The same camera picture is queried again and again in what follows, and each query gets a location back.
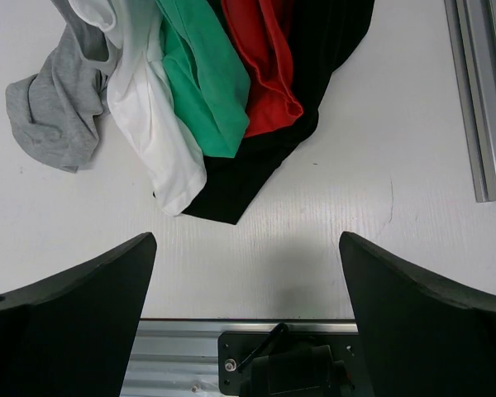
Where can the red tank top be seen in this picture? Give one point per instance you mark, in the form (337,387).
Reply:
(259,30)

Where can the aluminium front rail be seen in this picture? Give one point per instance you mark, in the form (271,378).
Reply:
(179,357)

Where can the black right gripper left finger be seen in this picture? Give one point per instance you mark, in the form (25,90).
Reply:
(71,334)

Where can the white tank top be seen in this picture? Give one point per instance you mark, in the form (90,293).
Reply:
(140,100)

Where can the aluminium right frame post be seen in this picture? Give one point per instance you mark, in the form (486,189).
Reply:
(472,28)

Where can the green tank top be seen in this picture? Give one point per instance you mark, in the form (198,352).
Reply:
(209,83)

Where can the black tank top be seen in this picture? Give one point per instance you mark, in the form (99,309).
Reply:
(323,36)

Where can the grey tank top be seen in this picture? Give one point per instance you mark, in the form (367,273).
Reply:
(53,113)

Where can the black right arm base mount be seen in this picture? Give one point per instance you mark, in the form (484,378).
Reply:
(293,359)

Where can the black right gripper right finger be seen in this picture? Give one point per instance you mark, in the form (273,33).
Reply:
(422,334)

